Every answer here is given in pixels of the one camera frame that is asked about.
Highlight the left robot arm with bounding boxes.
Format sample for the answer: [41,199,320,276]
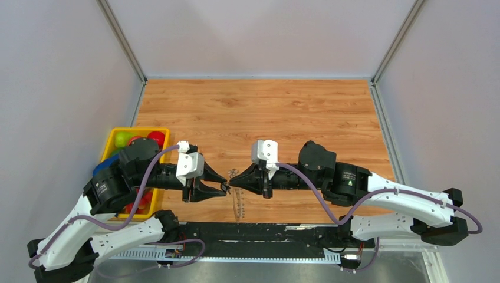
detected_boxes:
[27,138,227,282]

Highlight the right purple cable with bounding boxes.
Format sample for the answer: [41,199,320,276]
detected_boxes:
[277,162,483,274]

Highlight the green pear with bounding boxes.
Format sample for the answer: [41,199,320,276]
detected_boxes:
[113,131,134,148]

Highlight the yellow plastic bin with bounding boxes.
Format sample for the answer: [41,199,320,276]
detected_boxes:
[100,127,172,221]

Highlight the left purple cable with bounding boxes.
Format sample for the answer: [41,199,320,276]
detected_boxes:
[28,144,206,274]

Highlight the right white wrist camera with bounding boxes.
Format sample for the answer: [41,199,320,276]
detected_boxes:
[251,140,279,180]

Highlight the blue chip bag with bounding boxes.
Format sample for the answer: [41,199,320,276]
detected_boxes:
[92,154,119,176]

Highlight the purple cable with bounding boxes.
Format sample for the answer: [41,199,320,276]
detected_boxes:
[277,162,483,274]
[28,144,206,274]

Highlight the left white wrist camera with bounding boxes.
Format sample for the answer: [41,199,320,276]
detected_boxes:
[176,141,205,186]

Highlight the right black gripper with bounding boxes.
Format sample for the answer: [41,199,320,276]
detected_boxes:
[230,161,323,199]

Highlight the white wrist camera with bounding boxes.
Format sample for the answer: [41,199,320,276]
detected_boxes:
[176,141,205,186]
[251,140,279,180]

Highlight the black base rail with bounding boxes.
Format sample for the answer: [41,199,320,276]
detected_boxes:
[158,222,375,259]

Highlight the red apple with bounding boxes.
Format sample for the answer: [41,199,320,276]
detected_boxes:
[147,131,166,149]
[127,136,143,146]

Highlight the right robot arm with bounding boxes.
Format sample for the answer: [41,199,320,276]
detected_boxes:
[229,140,469,246]

